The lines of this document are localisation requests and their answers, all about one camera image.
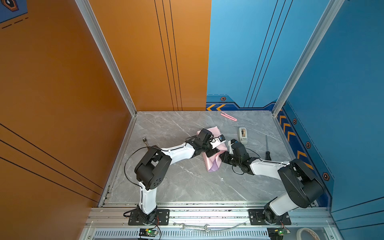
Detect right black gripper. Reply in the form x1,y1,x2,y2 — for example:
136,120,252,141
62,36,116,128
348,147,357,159
217,151,241,168

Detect pink wrapping paper sheet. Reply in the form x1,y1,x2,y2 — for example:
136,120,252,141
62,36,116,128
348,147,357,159
202,143,228,172

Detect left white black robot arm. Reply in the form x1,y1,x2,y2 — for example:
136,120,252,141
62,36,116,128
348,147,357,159
135,135,226,224

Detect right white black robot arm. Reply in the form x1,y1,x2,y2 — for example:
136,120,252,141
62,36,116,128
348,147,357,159
220,152,325,225

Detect white tape dispenser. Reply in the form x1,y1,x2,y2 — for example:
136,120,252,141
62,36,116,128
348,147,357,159
238,127,248,145

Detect pink scissors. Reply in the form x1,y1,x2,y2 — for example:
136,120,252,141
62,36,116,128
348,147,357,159
221,112,238,122

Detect right green circuit board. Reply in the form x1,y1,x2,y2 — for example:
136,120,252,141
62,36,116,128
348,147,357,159
267,229,285,240

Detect green circuit board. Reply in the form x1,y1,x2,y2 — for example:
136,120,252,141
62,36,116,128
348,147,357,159
267,229,285,240
138,229,159,240

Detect left green circuit board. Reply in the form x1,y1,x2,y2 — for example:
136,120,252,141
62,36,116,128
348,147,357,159
138,229,159,240

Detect white tape roll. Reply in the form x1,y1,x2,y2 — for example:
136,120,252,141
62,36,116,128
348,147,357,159
296,227,321,240

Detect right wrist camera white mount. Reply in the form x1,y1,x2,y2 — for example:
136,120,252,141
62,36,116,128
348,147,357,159
229,139,247,157

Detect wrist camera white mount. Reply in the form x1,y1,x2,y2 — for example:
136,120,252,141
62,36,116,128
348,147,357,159
197,127,227,149
229,139,247,157

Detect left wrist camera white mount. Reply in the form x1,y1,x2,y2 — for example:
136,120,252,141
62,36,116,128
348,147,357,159
197,127,227,149

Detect yellow handled screwdriver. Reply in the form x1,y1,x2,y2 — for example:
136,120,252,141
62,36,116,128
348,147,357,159
266,136,272,161

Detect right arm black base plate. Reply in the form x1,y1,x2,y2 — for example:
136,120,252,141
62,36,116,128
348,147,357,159
248,209,292,226

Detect red handled ratchet tool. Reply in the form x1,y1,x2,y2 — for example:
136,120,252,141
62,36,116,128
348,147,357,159
143,137,150,148

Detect silver wrench on rail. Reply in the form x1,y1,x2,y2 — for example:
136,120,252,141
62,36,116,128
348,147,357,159
180,224,211,233

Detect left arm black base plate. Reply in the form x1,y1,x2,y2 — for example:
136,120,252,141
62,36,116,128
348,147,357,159
128,208,170,226

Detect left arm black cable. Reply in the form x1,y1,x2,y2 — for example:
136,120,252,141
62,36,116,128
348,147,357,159
123,146,154,189

